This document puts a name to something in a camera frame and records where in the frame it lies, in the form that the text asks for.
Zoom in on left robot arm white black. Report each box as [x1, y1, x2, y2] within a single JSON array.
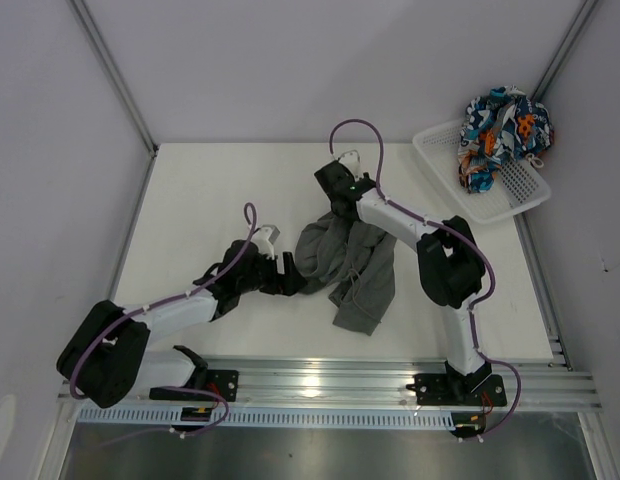
[[56, 240, 307, 408]]

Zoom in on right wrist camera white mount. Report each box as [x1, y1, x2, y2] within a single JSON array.
[[336, 149, 361, 178]]

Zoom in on aluminium mounting rail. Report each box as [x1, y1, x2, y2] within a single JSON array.
[[57, 355, 602, 412]]

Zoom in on colourful patterned shorts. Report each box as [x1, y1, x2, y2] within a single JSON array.
[[457, 85, 554, 194]]

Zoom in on white plastic basket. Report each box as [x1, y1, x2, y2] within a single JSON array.
[[413, 118, 552, 226]]

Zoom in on grey shorts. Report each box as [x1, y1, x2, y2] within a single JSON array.
[[294, 212, 396, 336]]

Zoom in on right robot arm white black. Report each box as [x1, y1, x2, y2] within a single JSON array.
[[314, 160, 492, 404]]

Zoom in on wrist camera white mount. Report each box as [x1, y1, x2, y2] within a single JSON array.
[[336, 149, 361, 178], [251, 224, 280, 260]]

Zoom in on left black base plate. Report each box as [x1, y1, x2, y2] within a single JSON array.
[[149, 369, 240, 403]]

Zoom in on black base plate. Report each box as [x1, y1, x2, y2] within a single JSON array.
[[149, 369, 240, 403], [405, 362, 507, 407]]

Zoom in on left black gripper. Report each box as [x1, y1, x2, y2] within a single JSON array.
[[237, 249, 306, 296]]

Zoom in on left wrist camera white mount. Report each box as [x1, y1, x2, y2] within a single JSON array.
[[251, 224, 280, 260]]

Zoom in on white slotted cable duct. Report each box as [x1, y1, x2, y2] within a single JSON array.
[[77, 406, 455, 431]]

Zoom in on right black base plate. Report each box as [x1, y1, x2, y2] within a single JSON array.
[[405, 362, 507, 407]]

